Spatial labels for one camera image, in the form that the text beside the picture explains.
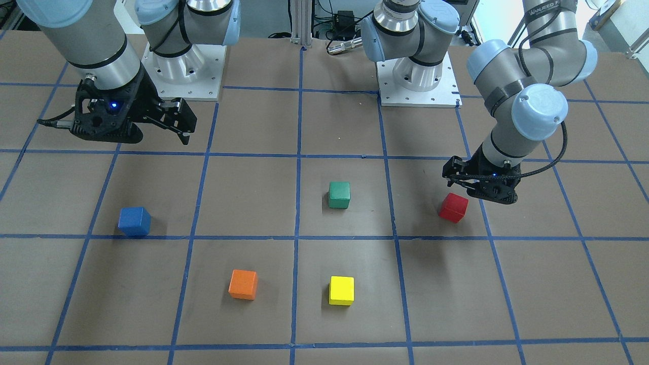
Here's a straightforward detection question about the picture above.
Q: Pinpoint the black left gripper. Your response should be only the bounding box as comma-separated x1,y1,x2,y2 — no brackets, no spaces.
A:
442,150,521,205

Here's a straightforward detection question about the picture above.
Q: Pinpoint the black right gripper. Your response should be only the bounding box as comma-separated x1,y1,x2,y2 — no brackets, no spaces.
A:
69,68,197,145

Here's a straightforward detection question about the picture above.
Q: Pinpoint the red wooden block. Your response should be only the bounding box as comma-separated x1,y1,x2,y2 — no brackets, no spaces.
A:
438,193,469,224

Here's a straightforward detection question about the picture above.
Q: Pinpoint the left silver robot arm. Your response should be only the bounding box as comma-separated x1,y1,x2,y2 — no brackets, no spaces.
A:
360,1,598,205

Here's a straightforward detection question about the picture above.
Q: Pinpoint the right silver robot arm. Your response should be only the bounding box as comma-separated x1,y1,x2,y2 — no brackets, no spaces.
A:
18,1,241,145

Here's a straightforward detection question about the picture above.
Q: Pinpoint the blue wooden block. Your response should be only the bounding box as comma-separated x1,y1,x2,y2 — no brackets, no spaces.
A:
118,206,151,236

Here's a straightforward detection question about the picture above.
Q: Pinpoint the green wooden block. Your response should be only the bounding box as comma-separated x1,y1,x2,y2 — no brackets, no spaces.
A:
328,181,351,209

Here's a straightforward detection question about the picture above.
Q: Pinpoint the yellow wooden block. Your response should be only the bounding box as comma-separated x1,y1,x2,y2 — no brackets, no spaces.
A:
328,276,355,306

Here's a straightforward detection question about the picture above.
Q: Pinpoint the orange wooden block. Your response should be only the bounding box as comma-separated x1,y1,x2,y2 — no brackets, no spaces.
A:
228,269,258,301

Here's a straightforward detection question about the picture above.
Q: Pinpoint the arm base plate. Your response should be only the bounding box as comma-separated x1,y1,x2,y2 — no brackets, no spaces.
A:
376,53,463,108
141,45,229,102

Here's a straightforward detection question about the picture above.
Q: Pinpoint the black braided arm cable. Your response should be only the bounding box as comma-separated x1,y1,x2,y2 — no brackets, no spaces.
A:
477,122,568,179

